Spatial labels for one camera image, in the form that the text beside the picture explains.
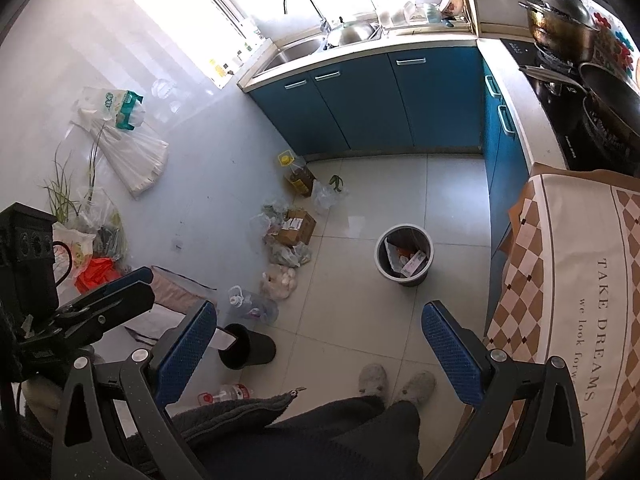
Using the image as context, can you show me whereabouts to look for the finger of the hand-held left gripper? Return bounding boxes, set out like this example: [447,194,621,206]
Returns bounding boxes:
[55,282,156,333]
[57,266,154,308]

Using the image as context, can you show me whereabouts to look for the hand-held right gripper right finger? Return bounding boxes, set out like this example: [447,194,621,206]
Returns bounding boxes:
[421,301,586,480]

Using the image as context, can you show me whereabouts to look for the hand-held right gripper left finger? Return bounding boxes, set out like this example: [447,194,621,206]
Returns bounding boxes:
[47,300,219,480]

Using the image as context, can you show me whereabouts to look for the white round trash bin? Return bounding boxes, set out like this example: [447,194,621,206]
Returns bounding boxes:
[375,225,433,288]

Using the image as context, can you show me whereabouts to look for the orange plastic bag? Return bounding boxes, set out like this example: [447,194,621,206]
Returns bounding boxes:
[75,257,121,295]

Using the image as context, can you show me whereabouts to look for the beige fabric bag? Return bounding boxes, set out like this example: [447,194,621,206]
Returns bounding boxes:
[125,266,218,346]

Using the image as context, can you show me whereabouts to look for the grey fluffy slipper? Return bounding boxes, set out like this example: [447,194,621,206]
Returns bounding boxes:
[359,364,389,401]
[392,371,437,405]

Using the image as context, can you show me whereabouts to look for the clear bag of vegetables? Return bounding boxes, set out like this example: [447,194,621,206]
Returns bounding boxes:
[75,187,128,261]

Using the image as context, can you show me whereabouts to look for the white orange printed bag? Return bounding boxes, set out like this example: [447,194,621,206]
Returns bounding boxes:
[52,222,96,281]

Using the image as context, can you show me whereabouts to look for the red label plastic bottle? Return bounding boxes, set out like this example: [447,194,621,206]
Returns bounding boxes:
[198,383,254,407]

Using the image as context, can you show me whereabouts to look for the small black bin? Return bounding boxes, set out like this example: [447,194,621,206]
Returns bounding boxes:
[216,323,277,371]

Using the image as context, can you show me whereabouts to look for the green onions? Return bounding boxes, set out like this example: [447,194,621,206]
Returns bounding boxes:
[42,125,108,221]

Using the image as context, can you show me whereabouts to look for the dark fleece jacket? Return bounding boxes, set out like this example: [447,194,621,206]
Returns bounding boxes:
[125,387,307,480]

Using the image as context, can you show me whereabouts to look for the large clear water bottle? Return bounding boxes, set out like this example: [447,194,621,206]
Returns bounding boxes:
[227,285,279,322]

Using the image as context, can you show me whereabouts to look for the person's right leg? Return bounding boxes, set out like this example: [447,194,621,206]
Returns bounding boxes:
[382,400,426,480]

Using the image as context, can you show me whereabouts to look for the person's leg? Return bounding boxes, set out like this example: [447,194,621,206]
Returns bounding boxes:
[382,400,426,480]
[240,396,386,480]

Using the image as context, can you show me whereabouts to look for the white pink printed packet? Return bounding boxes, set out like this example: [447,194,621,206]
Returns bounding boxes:
[400,251,428,277]

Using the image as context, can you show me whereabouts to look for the bag of eggs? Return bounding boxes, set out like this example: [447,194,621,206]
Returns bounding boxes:
[260,264,300,302]

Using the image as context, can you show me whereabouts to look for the white plastic bag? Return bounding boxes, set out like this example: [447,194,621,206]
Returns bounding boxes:
[70,120,170,198]

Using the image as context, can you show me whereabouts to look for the crumpled clear plastic bag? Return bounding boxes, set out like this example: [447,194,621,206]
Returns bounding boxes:
[264,241,313,268]

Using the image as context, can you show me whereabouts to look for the bag of green vegetables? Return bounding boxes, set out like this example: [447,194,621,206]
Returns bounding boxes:
[249,202,288,236]

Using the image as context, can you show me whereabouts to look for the person's left leg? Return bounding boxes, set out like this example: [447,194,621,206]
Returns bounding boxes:
[240,396,386,480]

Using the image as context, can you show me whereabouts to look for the checkered printed tablecloth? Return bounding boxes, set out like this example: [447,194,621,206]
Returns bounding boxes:
[457,162,640,480]

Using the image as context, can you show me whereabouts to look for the brown cardboard box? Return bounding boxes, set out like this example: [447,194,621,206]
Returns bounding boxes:
[276,208,317,247]

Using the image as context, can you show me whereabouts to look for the bagged tissue pack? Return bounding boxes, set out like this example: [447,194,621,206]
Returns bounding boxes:
[80,87,147,133]

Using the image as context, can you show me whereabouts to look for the blue stove cabinet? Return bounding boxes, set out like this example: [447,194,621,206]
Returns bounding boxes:
[480,55,532,266]

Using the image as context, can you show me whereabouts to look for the cooking oil bottle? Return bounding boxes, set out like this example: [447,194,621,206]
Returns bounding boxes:
[274,150,317,197]

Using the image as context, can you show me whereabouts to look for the black stove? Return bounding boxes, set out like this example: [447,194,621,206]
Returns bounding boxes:
[500,37,640,176]

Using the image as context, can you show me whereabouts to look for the blue sink cabinet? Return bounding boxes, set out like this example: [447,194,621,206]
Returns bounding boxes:
[247,45,485,157]

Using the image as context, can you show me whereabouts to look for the steel kitchen sink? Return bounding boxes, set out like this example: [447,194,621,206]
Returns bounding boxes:
[262,37,326,73]

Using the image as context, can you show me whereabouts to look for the window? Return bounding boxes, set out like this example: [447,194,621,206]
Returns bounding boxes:
[100,0,261,46]

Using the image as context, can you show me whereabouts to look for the black frying pan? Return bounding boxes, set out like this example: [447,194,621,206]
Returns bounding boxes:
[577,62,640,161]

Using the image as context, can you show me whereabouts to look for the chrome faucet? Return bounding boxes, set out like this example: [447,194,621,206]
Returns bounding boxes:
[283,0,331,33]

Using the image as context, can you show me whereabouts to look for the stained steel pot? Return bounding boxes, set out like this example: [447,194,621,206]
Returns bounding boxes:
[522,2,601,61]

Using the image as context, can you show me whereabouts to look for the dish rack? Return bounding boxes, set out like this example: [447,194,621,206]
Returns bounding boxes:
[369,0,473,28]

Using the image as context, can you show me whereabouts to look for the colourful flower mat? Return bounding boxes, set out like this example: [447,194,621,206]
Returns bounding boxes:
[592,7,640,81]

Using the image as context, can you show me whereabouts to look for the steel pot lid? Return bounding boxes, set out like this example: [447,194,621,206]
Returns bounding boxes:
[517,0,596,23]

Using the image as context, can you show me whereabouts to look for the black cable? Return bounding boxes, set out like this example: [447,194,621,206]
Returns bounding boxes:
[50,241,72,288]

